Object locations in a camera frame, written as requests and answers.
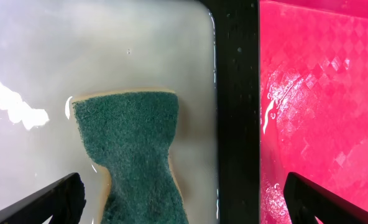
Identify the green yellow sponge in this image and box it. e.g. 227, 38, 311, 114
71, 90, 188, 224

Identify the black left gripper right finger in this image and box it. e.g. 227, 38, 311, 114
283, 172, 368, 224

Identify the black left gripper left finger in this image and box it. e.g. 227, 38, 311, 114
0, 172, 86, 224

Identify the red plastic tray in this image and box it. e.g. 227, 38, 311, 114
260, 1, 368, 223

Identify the black tray with soapy water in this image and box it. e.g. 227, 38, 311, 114
0, 1, 259, 223

